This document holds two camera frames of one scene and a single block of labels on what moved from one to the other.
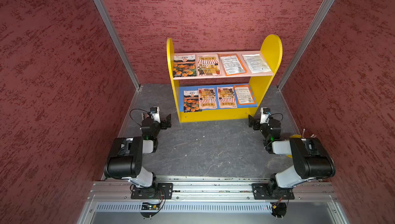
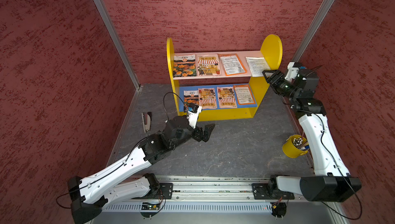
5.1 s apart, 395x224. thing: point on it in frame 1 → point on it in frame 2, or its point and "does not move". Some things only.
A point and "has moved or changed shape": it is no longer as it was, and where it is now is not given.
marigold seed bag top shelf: (184, 66) does not move
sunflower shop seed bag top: (208, 64) does not move
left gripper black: (163, 123) → (204, 137)
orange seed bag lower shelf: (244, 94) does not move
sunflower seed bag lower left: (207, 98) does not move
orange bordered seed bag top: (232, 64) does not move
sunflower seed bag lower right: (226, 97) does not move
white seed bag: (256, 63) has moved or changed shape
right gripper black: (251, 120) → (275, 73)
